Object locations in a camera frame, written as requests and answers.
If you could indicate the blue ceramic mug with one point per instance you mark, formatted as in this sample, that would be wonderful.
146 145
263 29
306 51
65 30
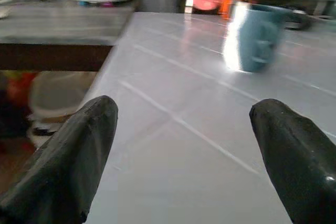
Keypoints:
260 37

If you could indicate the white plastic bucket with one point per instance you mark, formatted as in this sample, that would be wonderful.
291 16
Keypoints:
60 95

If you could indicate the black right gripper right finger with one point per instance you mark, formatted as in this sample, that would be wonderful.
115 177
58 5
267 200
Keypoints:
302 166

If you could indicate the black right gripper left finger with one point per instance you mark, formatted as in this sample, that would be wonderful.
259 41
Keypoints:
65 166

